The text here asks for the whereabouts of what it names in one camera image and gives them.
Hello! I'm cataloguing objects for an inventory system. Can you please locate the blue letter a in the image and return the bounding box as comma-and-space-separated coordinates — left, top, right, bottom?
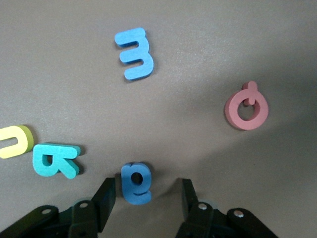
120, 162, 153, 206

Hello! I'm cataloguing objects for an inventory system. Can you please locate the blue letter E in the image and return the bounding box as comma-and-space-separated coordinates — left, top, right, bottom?
114, 27, 155, 81

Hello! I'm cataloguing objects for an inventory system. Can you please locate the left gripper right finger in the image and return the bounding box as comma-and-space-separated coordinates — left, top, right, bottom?
174, 178, 279, 238

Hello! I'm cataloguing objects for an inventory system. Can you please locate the red letter Q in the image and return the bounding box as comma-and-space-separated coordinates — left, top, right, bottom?
224, 80, 269, 131

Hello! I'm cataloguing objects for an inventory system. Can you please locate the teal letter R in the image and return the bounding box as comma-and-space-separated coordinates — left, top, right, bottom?
32, 143, 82, 179

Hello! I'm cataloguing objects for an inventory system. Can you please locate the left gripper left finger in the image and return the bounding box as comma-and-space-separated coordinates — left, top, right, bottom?
0, 177, 116, 238

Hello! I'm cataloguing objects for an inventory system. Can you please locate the yellow letter u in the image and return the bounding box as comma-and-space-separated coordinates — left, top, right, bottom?
0, 124, 35, 159

